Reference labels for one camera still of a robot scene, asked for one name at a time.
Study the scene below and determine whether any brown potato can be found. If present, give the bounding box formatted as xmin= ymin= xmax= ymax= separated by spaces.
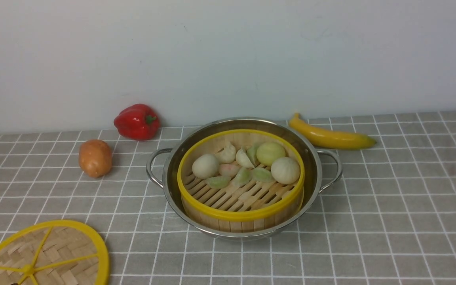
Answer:
xmin=78 ymin=139 xmax=112 ymax=179

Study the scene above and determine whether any green dumpling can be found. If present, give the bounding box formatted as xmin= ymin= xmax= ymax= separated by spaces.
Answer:
xmin=246 ymin=143 xmax=260 ymax=168
xmin=232 ymin=167 xmax=252 ymax=188
xmin=251 ymin=167 xmax=274 ymax=183
xmin=205 ymin=175 xmax=231 ymax=189

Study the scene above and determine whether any white dumpling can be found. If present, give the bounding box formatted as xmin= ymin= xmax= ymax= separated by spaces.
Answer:
xmin=236 ymin=147 xmax=255 ymax=169
xmin=214 ymin=141 xmax=237 ymax=164

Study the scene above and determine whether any bamboo steamer basket yellow rim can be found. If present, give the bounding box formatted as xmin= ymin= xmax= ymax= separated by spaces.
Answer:
xmin=176 ymin=129 xmax=305 ymax=233

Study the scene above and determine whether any white round bun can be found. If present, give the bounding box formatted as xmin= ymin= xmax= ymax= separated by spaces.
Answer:
xmin=271 ymin=157 xmax=301 ymax=184
xmin=192 ymin=154 xmax=220 ymax=180

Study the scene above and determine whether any woven bamboo steamer lid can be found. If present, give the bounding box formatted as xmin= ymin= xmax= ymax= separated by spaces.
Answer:
xmin=0 ymin=220 xmax=110 ymax=285

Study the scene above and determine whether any yellow banana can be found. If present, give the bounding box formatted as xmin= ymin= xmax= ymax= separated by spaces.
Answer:
xmin=288 ymin=112 xmax=377 ymax=150

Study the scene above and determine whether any pink dumpling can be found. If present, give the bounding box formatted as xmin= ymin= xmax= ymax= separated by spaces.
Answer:
xmin=218 ymin=163 xmax=241 ymax=177

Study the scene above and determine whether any grey checked tablecloth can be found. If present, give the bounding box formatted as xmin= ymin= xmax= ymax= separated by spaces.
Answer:
xmin=0 ymin=111 xmax=456 ymax=285

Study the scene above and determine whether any stainless steel pot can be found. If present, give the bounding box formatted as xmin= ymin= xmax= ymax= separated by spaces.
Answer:
xmin=146 ymin=117 xmax=342 ymax=241

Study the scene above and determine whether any red bell pepper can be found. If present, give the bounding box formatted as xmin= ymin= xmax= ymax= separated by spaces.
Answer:
xmin=113 ymin=104 xmax=161 ymax=141

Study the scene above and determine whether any yellow-green round bun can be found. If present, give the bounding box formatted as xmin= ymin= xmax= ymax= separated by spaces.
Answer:
xmin=256 ymin=141 xmax=286 ymax=166

